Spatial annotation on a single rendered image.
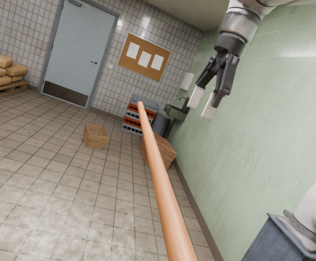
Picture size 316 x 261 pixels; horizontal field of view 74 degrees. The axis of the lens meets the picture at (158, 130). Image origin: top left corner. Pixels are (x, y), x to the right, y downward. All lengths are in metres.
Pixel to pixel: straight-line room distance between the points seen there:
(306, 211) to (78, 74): 4.67
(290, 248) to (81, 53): 4.71
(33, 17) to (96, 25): 1.22
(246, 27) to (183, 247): 0.50
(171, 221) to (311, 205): 0.78
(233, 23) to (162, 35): 4.44
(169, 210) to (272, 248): 0.81
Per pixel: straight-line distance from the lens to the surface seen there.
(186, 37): 5.12
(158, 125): 4.59
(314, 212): 1.00
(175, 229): 0.27
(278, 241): 1.05
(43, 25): 5.25
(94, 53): 4.96
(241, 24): 0.60
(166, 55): 4.98
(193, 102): 0.67
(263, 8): 0.60
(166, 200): 0.32
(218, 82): 0.55
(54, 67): 5.15
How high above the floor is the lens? 1.36
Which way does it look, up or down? 14 degrees down
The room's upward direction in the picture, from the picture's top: 23 degrees clockwise
